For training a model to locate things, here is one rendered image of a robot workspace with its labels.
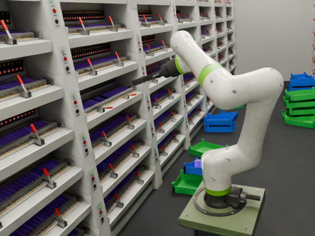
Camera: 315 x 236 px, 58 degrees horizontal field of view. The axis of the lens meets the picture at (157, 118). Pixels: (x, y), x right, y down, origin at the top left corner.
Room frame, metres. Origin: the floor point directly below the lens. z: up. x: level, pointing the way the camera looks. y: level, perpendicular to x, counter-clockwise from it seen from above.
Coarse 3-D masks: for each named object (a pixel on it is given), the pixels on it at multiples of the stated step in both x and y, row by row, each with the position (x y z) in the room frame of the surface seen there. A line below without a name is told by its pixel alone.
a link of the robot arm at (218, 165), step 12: (204, 156) 1.16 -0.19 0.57; (216, 156) 1.13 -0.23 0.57; (228, 156) 1.13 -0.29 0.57; (204, 168) 1.14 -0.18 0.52; (216, 168) 1.10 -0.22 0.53; (228, 168) 1.11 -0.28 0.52; (240, 168) 1.13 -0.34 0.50; (204, 180) 1.15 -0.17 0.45; (216, 180) 1.11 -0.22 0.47; (228, 180) 1.12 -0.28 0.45; (216, 192) 1.11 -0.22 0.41; (228, 192) 1.12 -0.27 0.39
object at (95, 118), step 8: (120, 80) 1.94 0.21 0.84; (136, 88) 1.89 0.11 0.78; (136, 96) 1.80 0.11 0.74; (112, 104) 1.60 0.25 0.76; (120, 104) 1.62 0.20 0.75; (128, 104) 1.71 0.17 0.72; (96, 112) 1.47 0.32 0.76; (104, 112) 1.48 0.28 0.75; (112, 112) 1.55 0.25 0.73; (88, 120) 1.36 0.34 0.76; (96, 120) 1.41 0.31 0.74; (88, 128) 1.35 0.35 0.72
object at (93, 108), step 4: (128, 88) 1.84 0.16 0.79; (132, 88) 1.85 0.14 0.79; (120, 92) 1.75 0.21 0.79; (124, 92) 1.76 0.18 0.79; (128, 92) 1.81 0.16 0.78; (132, 92) 1.82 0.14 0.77; (112, 96) 1.66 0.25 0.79; (116, 96) 1.68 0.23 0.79; (120, 96) 1.72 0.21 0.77; (104, 100) 1.59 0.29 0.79; (108, 100) 1.60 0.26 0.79; (112, 100) 1.64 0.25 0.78; (116, 100) 1.65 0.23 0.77; (96, 104) 1.52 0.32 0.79; (100, 104) 1.53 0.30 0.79; (104, 104) 1.56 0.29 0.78; (108, 104) 1.57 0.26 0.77; (88, 108) 1.45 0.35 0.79; (92, 108) 1.46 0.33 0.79; (96, 108) 1.50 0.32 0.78; (84, 112) 1.40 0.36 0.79; (88, 112) 1.43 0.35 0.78
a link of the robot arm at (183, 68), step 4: (176, 60) 1.45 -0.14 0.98; (180, 60) 1.43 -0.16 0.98; (176, 64) 1.44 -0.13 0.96; (180, 64) 1.42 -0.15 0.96; (184, 64) 1.41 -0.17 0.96; (180, 68) 1.43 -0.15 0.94; (184, 68) 1.42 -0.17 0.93; (188, 68) 1.41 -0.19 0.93; (180, 72) 1.44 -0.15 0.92; (184, 72) 1.44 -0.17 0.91
